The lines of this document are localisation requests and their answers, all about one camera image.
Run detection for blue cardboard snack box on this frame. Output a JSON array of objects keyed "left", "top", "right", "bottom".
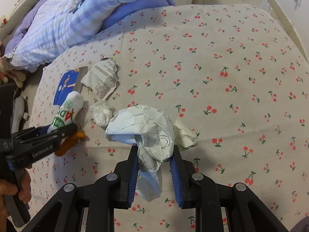
[{"left": 53, "top": 67, "right": 88, "bottom": 106}]

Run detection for white crumpled tissue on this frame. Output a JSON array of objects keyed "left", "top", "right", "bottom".
[{"left": 90, "top": 100, "right": 113, "bottom": 127}]

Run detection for orange peel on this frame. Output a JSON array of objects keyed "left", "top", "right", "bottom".
[{"left": 54, "top": 131, "right": 86, "bottom": 157}]

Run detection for cream crumpled paper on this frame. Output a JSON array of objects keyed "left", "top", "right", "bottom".
[{"left": 173, "top": 118, "right": 199, "bottom": 151}]

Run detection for person left hand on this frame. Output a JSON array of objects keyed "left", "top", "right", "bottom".
[{"left": 1, "top": 171, "right": 31, "bottom": 231}]

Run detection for cherry print bed sheet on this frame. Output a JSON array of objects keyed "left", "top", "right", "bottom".
[{"left": 30, "top": 5, "right": 308, "bottom": 229}]

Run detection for blue checked quilt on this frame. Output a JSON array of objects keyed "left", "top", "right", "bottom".
[{"left": 3, "top": 0, "right": 175, "bottom": 72}]

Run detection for torn printed paper wrapper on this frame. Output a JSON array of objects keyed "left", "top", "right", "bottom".
[{"left": 81, "top": 56, "right": 118, "bottom": 100}]

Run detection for pink plush toy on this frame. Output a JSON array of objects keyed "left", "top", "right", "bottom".
[{"left": 1, "top": 54, "right": 26, "bottom": 88}]

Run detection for drawing paper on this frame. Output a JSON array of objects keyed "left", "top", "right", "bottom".
[{"left": 105, "top": 105, "right": 175, "bottom": 202}]

